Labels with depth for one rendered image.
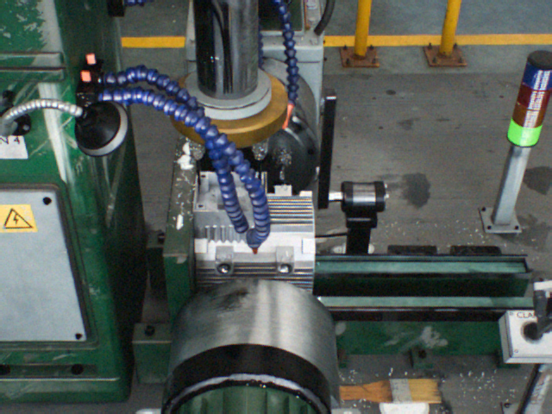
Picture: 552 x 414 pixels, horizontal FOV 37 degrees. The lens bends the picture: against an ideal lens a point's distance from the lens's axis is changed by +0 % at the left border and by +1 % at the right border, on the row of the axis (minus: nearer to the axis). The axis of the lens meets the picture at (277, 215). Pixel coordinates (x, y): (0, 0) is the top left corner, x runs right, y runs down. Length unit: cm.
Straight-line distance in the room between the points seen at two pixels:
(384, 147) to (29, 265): 105
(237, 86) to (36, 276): 41
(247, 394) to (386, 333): 73
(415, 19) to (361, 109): 214
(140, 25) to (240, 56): 302
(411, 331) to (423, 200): 46
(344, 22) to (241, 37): 305
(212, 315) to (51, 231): 26
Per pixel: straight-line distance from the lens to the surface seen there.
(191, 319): 118
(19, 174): 114
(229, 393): 83
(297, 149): 156
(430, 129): 211
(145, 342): 144
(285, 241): 136
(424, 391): 153
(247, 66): 117
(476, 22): 430
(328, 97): 139
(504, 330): 133
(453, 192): 193
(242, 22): 113
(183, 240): 127
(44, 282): 128
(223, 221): 133
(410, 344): 156
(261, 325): 113
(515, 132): 171
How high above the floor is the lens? 203
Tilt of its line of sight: 43 degrees down
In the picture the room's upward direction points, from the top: 1 degrees clockwise
